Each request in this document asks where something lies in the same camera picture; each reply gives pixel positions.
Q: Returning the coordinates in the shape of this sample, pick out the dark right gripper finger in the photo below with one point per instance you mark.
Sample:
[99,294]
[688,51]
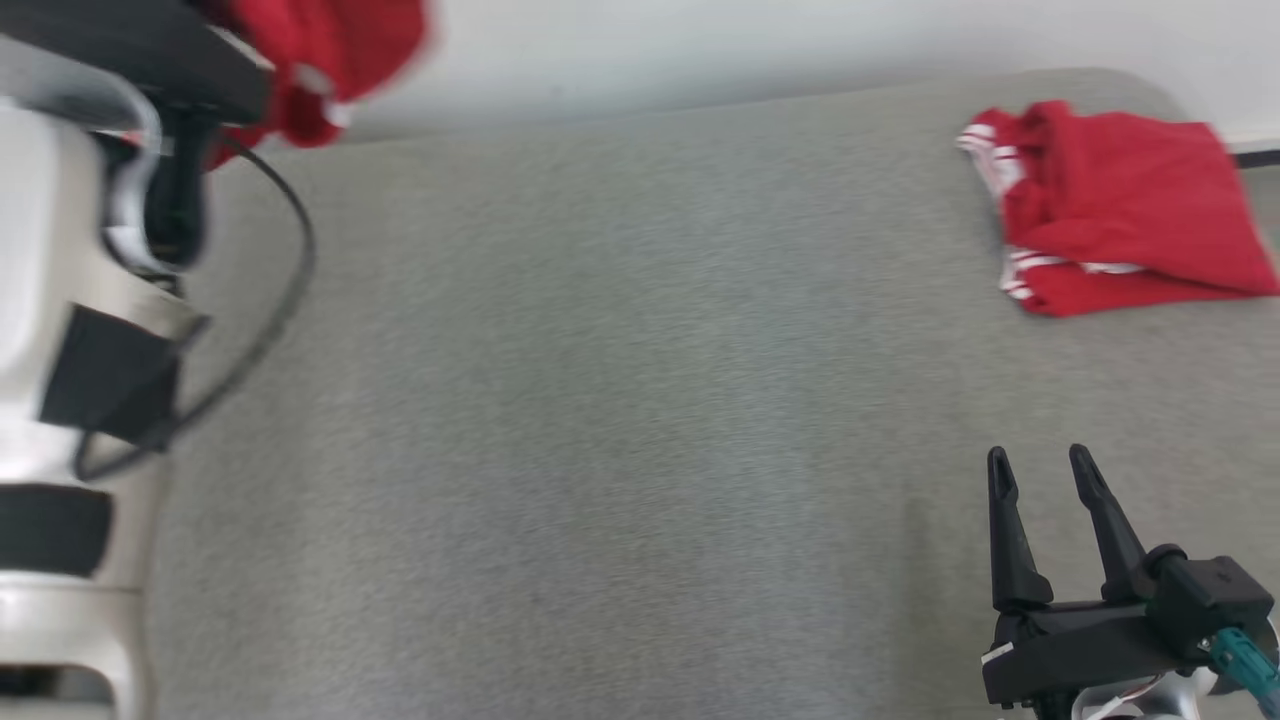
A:
[1115,545]
[1012,550]

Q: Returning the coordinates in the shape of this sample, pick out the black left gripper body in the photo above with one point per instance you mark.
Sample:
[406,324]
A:
[130,45]

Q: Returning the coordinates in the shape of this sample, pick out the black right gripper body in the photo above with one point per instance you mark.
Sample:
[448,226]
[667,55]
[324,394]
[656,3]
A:
[1080,650]

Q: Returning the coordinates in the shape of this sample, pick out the red shorts with white stripe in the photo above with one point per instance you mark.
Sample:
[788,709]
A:
[330,50]

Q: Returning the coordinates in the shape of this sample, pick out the red jersey with number print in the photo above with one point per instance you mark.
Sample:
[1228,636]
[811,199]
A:
[1130,200]

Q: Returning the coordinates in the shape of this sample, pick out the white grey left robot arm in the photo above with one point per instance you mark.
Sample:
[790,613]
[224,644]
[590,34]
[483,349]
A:
[40,200]

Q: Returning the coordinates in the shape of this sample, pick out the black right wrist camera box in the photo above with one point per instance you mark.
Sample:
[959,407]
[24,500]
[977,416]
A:
[1210,600]

